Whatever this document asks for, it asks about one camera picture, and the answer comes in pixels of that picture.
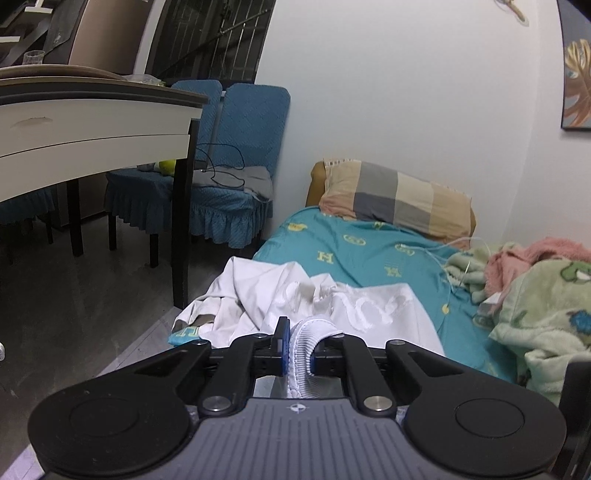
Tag yellow plush toy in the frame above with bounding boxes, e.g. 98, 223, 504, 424
154, 160, 176, 176

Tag framed picture on wall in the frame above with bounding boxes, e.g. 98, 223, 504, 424
557, 1, 590, 131

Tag glass cup on desk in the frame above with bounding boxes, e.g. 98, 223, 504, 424
22, 50, 45, 65

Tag black cable on chair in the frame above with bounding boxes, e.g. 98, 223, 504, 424
191, 141, 249, 189

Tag green fleece blanket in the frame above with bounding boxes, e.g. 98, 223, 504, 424
445, 242, 590, 404

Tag teal patterned bed sheet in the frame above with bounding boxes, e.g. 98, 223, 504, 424
169, 208, 516, 382

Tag white t-shirt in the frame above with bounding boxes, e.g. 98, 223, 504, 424
171, 256, 447, 400

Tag cardboard box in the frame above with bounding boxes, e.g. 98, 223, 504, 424
43, 0, 165, 75

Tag blue covered chair near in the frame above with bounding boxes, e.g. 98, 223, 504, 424
190, 83, 290, 250

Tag blue covered chair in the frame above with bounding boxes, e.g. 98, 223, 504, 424
190, 83, 290, 250
104, 79, 222, 268

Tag grey cloth on chair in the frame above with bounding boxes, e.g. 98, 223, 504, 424
192, 166, 273, 201

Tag pink fleece blanket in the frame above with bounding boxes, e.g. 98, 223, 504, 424
484, 237, 590, 297

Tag blue covered chair far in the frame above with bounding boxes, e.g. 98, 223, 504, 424
104, 79, 222, 268

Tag white charging cable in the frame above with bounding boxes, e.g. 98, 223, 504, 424
399, 236, 495, 296

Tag white desk with black legs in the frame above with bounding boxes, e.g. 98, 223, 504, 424
1, 64, 208, 308

